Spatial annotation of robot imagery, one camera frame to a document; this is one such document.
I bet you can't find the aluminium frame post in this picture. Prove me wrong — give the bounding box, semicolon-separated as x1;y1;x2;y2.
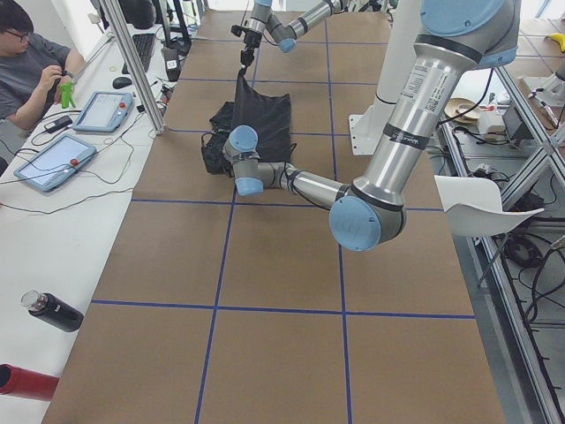
100;0;165;135

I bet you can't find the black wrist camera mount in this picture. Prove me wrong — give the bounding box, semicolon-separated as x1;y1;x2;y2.
230;25;246;37

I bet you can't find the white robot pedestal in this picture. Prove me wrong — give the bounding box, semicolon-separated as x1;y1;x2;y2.
349;0;421;155

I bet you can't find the near blue teach pendant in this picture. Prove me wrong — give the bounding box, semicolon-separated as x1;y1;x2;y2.
13;135;98;193

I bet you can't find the far blue teach pendant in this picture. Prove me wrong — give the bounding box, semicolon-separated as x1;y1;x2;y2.
72;91;133;133

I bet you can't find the red cylinder bottle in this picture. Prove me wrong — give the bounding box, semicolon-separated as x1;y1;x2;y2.
1;364;59;401

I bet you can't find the black keyboard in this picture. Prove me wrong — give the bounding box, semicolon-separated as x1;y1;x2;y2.
132;34;156;72

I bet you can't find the blue teach pendant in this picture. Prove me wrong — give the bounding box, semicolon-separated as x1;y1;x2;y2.
13;135;98;193
72;91;133;133

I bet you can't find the black graphic t-shirt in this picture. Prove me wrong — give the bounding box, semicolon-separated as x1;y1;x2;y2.
200;70;298;177

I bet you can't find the seated person grey shirt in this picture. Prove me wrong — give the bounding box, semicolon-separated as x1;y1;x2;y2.
1;1;85;130

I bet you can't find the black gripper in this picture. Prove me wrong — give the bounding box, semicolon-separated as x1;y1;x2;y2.
240;29;263;73

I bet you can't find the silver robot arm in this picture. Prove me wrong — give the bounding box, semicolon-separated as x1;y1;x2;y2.
230;0;350;72
222;1;521;251

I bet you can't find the green figurine toy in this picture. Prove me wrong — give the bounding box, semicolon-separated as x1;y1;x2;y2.
58;82;76;109

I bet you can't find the black computer mouse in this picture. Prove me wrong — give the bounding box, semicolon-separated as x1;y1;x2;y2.
112;76;132;89

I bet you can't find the white plastic chair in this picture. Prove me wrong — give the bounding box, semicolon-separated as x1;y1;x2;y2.
434;175;545;238

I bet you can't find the black water bottle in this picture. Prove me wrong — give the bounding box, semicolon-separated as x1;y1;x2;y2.
20;290;84;332

